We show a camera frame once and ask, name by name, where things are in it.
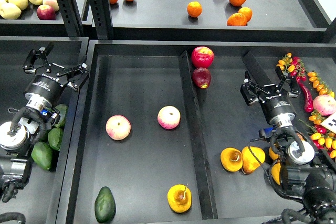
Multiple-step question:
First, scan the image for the red cherry tomato cluster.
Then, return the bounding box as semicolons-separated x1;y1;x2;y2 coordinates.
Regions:
288;57;307;82

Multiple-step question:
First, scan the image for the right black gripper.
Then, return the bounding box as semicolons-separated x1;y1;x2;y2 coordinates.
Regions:
240;66;300;125

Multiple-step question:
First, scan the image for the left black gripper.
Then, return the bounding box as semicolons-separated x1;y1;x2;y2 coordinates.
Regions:
23;42;89;108

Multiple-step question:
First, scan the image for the black left tray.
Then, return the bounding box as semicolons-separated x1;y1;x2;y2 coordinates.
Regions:
1;36;88;223

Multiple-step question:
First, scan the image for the orange cherry tomato cluster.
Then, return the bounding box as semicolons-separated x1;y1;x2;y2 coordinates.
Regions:
277;52;297;76

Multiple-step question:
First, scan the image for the mixed cherry tomatoes lower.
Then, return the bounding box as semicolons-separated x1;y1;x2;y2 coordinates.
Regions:
308;110;335;161

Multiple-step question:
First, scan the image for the white marker tag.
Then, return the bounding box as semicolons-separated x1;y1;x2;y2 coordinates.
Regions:
321;112;336;133

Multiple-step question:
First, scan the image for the pale yellow pear shelf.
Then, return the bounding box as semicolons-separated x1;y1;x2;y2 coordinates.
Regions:
0;3;22;19

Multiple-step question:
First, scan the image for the black tray divider right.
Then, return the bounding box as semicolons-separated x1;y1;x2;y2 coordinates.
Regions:
242;51;275;87

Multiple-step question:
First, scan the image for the peach on shelf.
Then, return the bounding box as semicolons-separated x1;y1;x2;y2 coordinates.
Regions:
43;0;59;12

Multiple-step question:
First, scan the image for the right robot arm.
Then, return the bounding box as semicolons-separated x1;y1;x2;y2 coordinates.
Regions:
240;68;335;223

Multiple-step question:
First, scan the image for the red chili pepper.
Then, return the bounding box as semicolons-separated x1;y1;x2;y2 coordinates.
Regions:
296;77;313;113

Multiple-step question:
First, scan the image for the black shelf upright post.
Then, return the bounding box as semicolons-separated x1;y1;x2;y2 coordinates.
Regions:
57;0;84;37
89;0;114;40

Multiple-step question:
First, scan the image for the pink apple left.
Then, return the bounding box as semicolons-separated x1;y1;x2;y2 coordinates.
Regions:
106;115;131;141

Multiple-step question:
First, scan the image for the green avocado in bin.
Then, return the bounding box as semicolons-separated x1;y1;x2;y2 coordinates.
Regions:
48;127;64;151
31;142;53;170
55;103;68;128

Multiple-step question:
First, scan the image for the orange cherry tomato string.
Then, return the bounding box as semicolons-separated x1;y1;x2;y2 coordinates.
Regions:
307;71;335;99

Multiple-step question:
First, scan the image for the dark green avocado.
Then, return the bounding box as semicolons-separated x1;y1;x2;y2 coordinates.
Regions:
94;186;116;223

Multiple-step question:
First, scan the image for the red apple on shelf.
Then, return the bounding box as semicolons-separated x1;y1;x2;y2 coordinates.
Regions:
37;4;56;20

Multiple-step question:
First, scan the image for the yellow pear under arm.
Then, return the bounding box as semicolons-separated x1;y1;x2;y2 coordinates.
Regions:
268;147;279;161

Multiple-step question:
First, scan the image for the yellow pear stem up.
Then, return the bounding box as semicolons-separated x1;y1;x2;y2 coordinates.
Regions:
220;147;243;172

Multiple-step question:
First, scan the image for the black tray divider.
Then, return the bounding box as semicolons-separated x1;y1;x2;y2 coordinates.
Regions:
178;50;218;220
242;51;275;87

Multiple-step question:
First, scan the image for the orange front right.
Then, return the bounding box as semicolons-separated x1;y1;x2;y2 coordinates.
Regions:
227;13;248;26

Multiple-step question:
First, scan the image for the orange right small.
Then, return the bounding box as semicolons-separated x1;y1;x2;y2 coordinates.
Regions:
238;7;253;22

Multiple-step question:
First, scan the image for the pink apple right bin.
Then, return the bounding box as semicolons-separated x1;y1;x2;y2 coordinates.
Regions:
313;94;335;116

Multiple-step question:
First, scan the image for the dark red apple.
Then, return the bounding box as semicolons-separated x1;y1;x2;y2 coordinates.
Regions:
192;67;212;89

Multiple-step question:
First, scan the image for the yellow pear with stem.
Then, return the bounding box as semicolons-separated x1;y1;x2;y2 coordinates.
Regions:
167;184;192;214

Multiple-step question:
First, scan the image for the bright red apple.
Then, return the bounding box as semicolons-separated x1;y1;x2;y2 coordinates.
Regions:
191;46;214;68

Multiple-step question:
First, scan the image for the black tray divider left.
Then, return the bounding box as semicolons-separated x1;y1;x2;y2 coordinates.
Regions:
178;50;218;220

